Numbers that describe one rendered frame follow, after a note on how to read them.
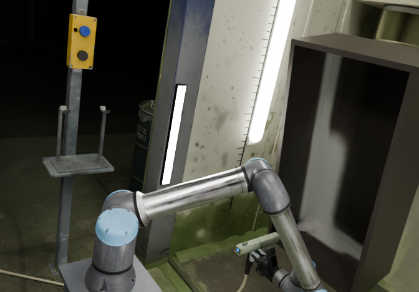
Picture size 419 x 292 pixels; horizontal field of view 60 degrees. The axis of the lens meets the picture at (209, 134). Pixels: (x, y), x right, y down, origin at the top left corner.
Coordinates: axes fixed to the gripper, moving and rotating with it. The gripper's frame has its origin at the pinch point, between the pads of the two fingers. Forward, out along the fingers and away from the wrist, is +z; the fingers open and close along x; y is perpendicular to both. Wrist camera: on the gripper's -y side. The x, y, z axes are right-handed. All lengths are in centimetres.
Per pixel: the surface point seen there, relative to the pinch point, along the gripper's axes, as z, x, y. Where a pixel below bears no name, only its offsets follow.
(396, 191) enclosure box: -48, 27, -58
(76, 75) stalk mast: 86, -69, -73
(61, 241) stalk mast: 82, -76, 29
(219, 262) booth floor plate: 40, 20, 51
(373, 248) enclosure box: -49, 24, -28
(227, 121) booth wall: 62, 22, -48
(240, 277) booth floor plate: 22, 25, 50
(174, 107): 61, -21, -61
